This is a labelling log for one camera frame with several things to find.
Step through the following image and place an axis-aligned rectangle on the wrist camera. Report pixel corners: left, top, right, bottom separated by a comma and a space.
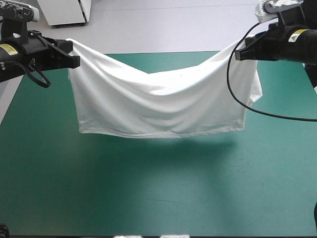
255, 0, 305, 22
0, 0, 40, 22

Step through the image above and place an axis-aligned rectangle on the white cabinet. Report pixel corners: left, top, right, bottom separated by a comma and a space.
36, 0, 93, 28

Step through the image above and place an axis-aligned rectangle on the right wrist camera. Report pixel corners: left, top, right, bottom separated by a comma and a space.
255, 0, 305, 22

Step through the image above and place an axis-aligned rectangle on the white T-shirt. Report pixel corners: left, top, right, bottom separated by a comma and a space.
65, 38, 263, 139

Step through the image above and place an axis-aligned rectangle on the black cable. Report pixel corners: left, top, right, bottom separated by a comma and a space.
226, 20, 317, 122
3, 60, 52, 89

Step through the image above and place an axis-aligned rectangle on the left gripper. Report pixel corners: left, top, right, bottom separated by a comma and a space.
23, 30, 81, 75

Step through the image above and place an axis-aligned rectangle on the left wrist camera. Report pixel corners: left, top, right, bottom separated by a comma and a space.
0, 0, 40, 22

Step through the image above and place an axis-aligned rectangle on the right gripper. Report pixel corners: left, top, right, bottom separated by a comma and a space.
234, 22, 293, 62

